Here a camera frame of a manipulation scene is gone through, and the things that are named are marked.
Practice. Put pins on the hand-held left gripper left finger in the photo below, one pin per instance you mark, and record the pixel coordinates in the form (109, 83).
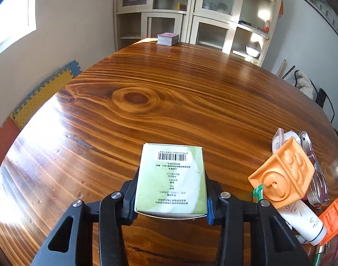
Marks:
(130, 196)

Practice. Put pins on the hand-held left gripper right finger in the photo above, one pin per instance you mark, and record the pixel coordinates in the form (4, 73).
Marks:
(210, 209)

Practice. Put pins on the pale green cardboard box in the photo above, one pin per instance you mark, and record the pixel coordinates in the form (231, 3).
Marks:
(171, 183)

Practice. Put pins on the green sachet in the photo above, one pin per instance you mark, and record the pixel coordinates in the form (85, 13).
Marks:
(258, 194)

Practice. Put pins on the large orange embossed block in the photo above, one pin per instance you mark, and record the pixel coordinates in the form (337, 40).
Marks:
(282, 177)

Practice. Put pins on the white cosmetic tube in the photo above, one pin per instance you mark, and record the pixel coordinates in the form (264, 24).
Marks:
(304, 219)

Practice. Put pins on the white gauze roll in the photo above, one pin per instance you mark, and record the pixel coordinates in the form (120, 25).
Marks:
(279, 142)

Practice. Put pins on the clear package with metal tools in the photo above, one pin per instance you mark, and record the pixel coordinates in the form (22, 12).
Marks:
(318, 183)

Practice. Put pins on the small orange embossed block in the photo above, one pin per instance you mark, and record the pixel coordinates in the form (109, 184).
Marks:
(333, 216)

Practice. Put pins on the foam puzzle floor mat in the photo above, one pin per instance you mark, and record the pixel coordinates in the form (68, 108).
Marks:
(38, 97)

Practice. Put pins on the white puffer jacket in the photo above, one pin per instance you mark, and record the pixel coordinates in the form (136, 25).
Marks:
(304, 84)

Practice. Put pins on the dark metal stick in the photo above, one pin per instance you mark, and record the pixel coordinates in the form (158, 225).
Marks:
(288, 71)

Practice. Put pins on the empty black chair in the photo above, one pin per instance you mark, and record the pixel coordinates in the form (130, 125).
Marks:
(323, 97)

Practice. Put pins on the stack of pink cards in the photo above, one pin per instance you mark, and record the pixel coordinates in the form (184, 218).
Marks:
(168, 38)

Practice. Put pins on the black chair with jacket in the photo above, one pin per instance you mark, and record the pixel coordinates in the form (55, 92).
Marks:
(312, 83)

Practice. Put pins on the white bowl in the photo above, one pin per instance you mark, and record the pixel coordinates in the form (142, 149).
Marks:
(253, 51)

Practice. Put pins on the orange bottle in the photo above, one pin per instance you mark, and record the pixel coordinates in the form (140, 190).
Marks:
(266, 26)

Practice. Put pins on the cream glass-door cabinet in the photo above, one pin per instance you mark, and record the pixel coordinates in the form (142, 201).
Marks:
(191, 11)

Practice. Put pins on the bright side window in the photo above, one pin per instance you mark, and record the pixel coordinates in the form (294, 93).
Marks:
(8, 25)

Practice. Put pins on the orange hanging ornament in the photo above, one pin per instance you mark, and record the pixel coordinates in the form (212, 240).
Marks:
(281, 8)

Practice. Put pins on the framed landscape painting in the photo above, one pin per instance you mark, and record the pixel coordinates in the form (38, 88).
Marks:
(323, 8)

